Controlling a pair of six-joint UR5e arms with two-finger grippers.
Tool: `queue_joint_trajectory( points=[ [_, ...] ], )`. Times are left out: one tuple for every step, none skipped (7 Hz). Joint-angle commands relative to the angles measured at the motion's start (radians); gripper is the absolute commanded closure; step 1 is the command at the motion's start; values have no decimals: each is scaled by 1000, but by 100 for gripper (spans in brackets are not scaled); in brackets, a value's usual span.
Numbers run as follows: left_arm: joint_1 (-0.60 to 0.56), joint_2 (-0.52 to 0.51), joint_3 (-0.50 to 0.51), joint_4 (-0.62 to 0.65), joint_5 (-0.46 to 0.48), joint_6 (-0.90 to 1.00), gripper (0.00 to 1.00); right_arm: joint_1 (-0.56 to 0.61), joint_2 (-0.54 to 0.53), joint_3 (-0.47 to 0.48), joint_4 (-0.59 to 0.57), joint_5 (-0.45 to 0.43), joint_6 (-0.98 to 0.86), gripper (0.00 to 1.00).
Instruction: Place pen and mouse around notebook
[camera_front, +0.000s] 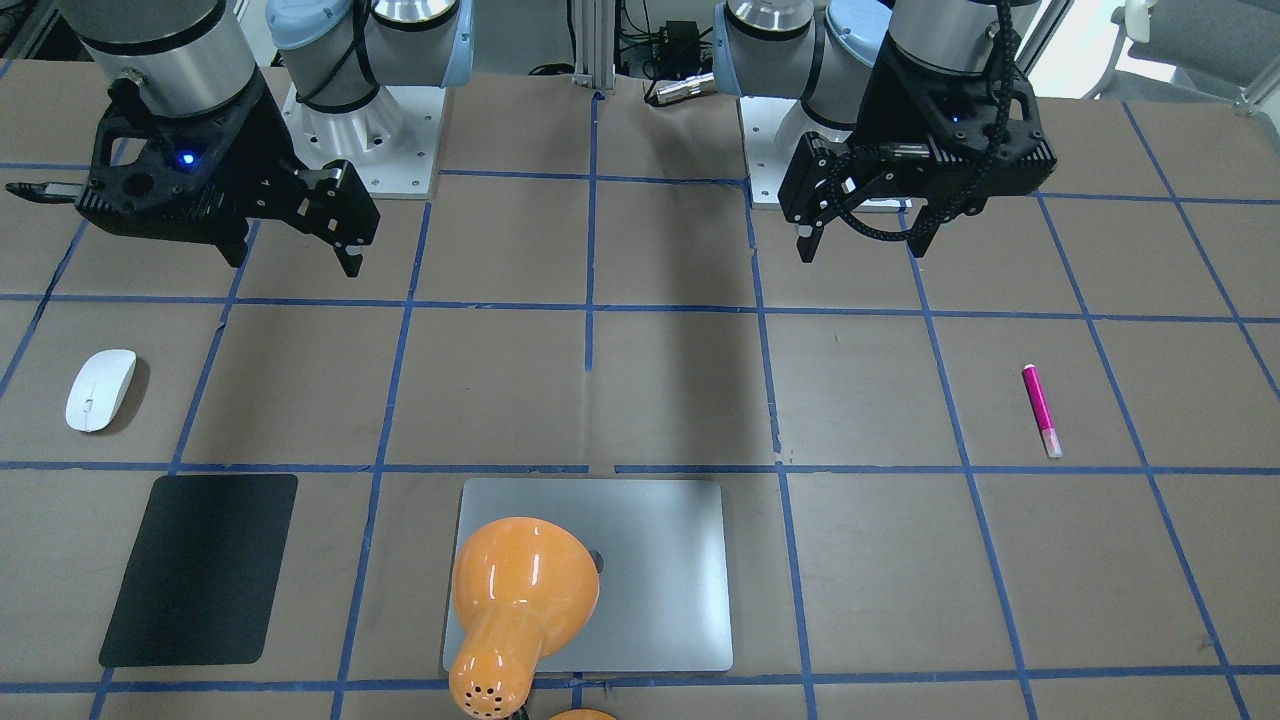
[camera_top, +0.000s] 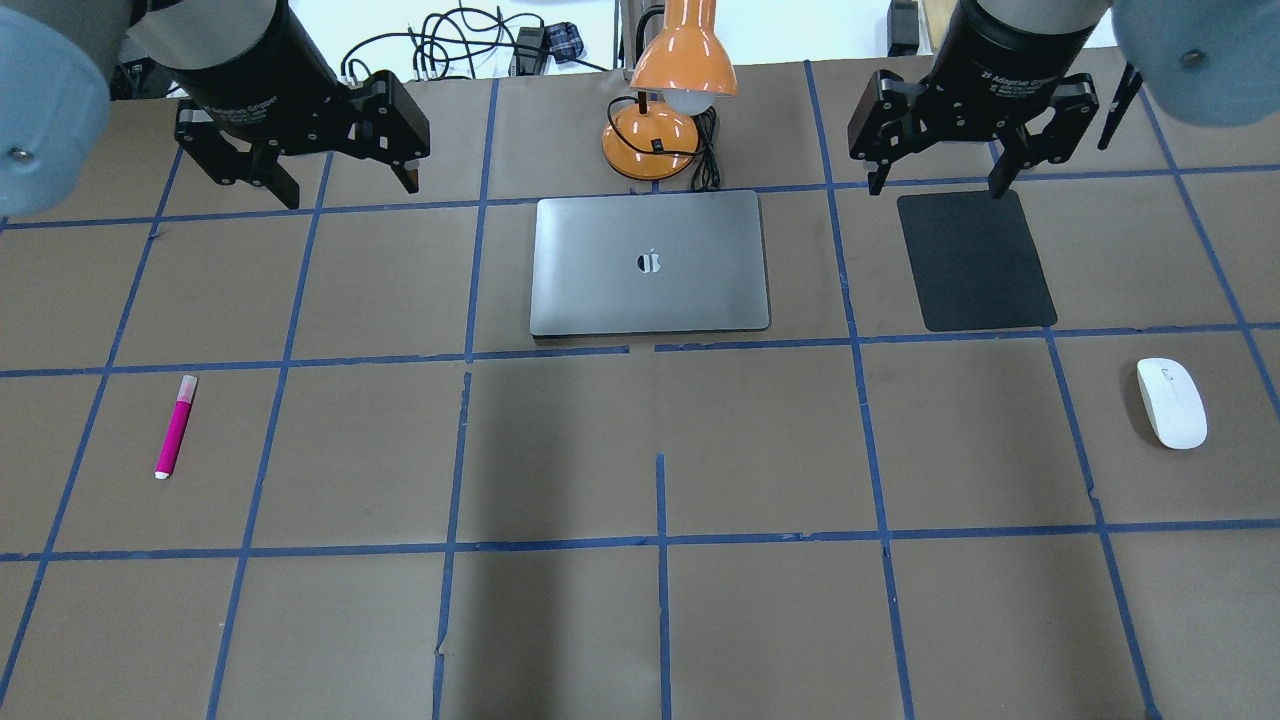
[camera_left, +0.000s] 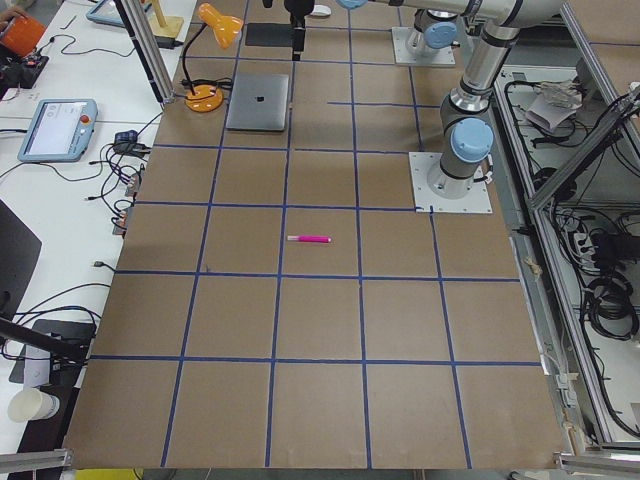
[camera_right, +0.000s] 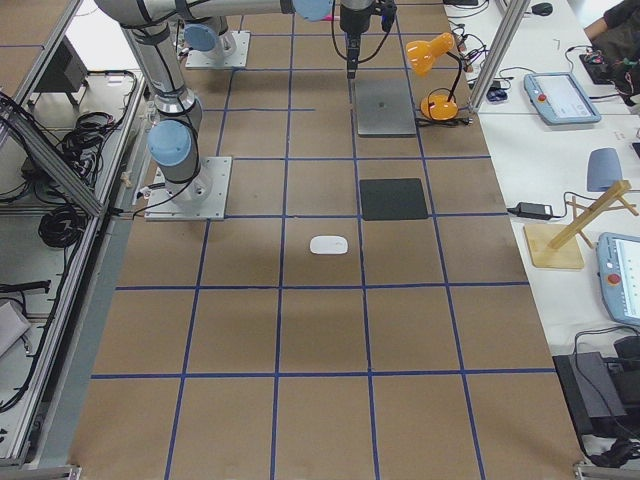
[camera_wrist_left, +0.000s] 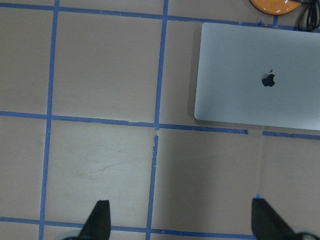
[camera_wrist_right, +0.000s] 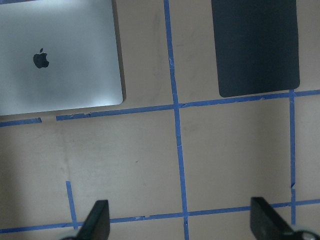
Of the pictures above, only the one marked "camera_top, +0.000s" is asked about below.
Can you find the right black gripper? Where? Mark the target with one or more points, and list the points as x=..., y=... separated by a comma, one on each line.
x=1003, y=52

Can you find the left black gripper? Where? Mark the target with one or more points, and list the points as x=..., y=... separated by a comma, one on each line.
x=262, y=62

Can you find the pink highlighter pen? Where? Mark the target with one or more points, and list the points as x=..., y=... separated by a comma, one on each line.
x=175, y=432

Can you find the white computer mouse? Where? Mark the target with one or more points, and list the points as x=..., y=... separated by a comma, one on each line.
x=1173, y=403

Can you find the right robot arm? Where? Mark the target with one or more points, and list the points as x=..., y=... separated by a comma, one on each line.
x=1207, y=63

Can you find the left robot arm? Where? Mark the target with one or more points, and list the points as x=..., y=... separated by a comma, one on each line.
x=57, y=63

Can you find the black mousepad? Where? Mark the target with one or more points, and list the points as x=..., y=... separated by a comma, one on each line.
x=974, y=262

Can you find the black power adapter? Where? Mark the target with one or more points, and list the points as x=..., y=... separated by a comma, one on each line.
x=530, y=50

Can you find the orange desk lamp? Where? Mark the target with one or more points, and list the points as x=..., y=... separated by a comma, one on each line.
x=667, y=123

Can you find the grey closed laptop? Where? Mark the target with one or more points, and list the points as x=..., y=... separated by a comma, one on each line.
x=661, y=263

